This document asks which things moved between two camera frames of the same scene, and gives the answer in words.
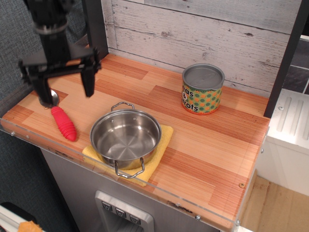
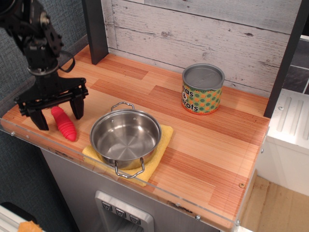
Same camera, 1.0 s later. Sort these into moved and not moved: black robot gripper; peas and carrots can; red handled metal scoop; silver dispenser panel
Moved: black robot gripper
Not moved: peas and carrots can; red handled metal scoop; silver dispenser panel
